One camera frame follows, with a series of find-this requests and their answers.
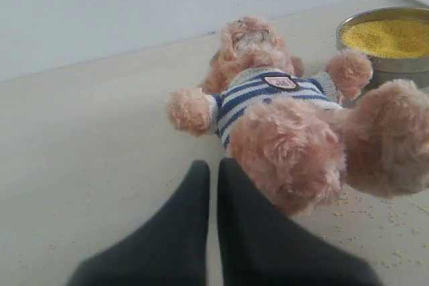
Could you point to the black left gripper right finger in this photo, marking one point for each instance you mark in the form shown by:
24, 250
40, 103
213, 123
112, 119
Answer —
261, 246

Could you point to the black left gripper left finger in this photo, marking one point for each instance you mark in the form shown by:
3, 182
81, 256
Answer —
169, 249

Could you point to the tan teddy bear striped sweater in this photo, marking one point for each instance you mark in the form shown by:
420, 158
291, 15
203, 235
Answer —
300, 140

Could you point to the steel bowl of yellow millet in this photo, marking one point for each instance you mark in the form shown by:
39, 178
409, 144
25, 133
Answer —
395, 39

